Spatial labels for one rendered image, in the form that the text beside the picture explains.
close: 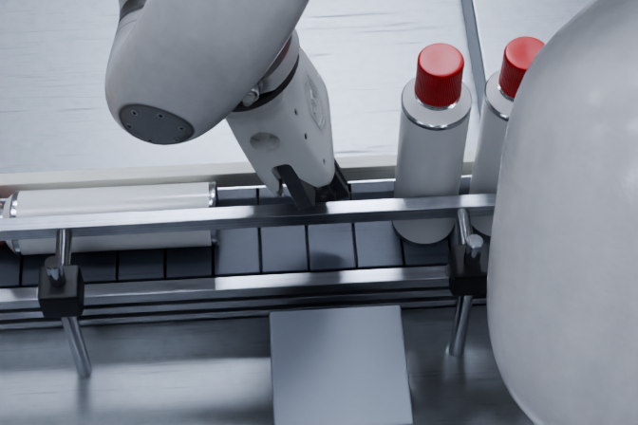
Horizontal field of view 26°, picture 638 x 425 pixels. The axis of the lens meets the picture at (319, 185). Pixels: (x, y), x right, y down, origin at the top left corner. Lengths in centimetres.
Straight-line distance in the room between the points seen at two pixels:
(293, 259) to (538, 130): 62
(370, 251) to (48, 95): 36
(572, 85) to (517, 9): 78
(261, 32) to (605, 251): 32
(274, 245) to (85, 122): 25
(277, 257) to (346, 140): 17
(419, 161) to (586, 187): 53
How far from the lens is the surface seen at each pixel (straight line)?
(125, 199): 109
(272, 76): 92
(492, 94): 101
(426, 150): 102
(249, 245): 112
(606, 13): 53
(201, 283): 111
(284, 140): 96
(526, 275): 52
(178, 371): 113
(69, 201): 110
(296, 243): 112
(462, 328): 109
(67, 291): 101
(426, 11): 135
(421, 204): 105
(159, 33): 78
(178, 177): 112
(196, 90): 80
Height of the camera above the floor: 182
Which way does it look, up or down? 55 degrees down
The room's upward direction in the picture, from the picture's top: straight up
